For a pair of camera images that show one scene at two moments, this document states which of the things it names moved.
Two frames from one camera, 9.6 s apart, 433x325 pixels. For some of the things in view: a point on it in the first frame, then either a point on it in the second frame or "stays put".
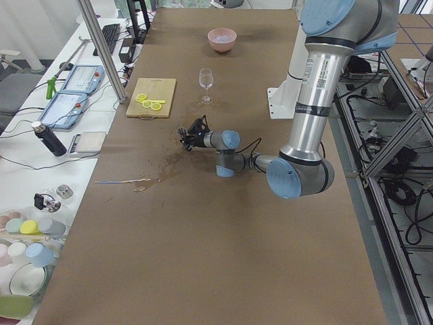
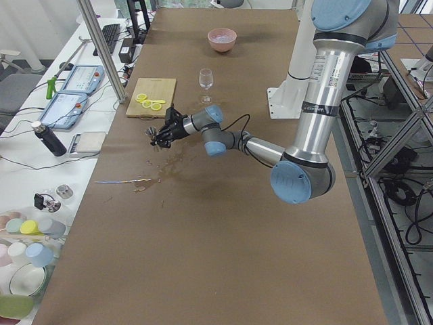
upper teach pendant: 85,78 stays put
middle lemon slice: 147,103 stays put
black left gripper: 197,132 -> 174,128
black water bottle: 43,133 stays put
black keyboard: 110,34 stays put
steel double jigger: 185,133 -> 151,131
